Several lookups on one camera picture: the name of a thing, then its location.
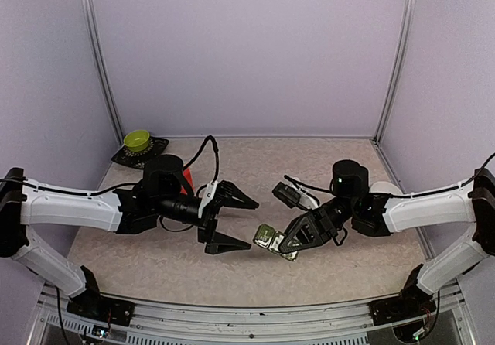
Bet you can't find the red pill bottle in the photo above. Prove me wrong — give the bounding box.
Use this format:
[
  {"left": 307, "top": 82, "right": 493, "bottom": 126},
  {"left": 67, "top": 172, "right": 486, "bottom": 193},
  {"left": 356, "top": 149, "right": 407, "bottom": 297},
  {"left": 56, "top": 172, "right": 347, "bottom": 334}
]
[{"left": 181, "top": 168, "right": 194, "bottom": 194}]

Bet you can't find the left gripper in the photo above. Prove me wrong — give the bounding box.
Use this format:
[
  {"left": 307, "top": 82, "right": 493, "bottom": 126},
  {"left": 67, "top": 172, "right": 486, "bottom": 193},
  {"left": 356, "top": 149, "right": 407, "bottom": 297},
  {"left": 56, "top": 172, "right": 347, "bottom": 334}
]
[{"left": 154, "top": 181, "right": 259, "bottom": 254}]

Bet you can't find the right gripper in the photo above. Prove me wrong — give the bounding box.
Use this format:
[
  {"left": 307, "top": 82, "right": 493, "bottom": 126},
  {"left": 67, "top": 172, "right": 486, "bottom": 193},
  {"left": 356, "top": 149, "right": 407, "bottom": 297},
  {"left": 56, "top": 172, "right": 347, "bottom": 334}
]
[{"left": 275, "top": 197, "right": 357, "bottom": 255}]

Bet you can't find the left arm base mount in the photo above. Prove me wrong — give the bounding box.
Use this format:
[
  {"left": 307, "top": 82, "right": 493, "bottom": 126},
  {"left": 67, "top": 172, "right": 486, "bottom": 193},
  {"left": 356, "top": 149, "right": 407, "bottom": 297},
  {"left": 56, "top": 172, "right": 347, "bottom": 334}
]
[{"left": 67, "top": 296, "right": 135, "bottom": 327}]

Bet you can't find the right aluminium frame post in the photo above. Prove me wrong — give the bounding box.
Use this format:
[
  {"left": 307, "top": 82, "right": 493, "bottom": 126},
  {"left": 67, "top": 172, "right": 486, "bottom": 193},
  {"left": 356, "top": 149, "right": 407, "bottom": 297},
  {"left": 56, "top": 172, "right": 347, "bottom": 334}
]
[{"left": 373, "top": 0, "right": 417, "bottom": 146}]

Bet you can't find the left aluminium frame post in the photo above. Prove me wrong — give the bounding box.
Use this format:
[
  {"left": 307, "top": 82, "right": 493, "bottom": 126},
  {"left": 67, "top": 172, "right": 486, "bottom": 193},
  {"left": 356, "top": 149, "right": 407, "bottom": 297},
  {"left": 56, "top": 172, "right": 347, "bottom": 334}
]
[{"left": 81, "top": 0, "right": 125, "bottom": 145}]

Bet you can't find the black square tray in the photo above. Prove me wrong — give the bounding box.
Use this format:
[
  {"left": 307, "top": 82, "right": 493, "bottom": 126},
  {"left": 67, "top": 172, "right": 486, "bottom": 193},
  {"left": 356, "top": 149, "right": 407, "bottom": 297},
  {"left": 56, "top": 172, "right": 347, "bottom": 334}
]
[{"left": 111, "top": 136, "right": 169, "bottom": 169}]

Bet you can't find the green pill organizer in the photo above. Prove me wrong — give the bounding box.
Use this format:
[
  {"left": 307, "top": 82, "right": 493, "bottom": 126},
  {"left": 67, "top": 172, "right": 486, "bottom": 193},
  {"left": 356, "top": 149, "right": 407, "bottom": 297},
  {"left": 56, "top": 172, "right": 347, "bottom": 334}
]
[{"left": 252, "top": 224, "right": 299, "bottom": 261}]

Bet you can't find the aluminium frame post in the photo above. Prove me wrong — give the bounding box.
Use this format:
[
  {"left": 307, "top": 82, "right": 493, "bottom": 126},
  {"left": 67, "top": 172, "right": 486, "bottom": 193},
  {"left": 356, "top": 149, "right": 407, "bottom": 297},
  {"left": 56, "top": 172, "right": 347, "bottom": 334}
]
[
  {"left": 373, "top": 0, "right": 417, "bottom": 146},
  {"left": 81, "top": 0, "right": 125, "bottom": 145}
]

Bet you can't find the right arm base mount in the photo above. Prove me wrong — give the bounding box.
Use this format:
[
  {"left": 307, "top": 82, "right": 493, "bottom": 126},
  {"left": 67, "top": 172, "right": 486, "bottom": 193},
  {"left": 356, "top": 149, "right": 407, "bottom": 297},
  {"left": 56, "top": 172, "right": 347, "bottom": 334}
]
[{"left": 368, "top": 296, "right": 436, "bottom": 326}]

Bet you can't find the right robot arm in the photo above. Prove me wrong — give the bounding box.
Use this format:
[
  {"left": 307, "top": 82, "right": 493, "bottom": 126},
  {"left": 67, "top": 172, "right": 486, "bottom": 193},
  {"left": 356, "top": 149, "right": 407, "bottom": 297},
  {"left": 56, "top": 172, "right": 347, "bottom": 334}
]
[{"left": 278, "top": 159, "right": 494, "bottom": 317}]

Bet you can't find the lime green bowl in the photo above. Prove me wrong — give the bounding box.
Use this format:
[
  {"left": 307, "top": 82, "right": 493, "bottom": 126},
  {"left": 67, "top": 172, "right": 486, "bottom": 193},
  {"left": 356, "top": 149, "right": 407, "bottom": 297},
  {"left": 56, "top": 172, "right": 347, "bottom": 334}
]
[{"left": 124, "top": 130, "right": 151, "bottom": 152}]

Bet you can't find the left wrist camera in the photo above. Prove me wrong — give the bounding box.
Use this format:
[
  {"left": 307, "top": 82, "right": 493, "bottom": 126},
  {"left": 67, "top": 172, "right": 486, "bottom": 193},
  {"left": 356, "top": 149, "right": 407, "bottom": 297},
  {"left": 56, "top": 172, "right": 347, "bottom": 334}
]
[{"left": 198, "top": 180, "right": 218, "bottom": 219}]

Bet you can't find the white bowl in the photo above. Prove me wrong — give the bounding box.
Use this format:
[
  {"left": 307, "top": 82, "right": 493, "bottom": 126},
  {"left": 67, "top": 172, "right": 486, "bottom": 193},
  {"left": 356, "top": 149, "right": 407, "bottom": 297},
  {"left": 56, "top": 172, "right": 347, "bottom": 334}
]
[{"left": 370, "top": 181, "right": 403, "bottom": 196}]

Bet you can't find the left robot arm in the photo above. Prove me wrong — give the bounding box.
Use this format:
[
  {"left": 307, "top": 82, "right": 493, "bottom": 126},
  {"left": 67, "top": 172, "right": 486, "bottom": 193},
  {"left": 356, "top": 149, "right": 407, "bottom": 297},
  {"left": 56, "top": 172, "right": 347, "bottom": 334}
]
[{"left": 1, "top": 155, "right": 259, "bottom": 318}]

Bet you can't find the front aluminium rail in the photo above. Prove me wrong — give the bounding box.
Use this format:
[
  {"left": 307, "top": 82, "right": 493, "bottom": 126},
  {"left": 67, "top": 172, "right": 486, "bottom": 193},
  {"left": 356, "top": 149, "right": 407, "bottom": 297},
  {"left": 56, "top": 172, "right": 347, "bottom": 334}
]
[{"left": 24, "top": 283, "right": 478, "bottom": 344}]

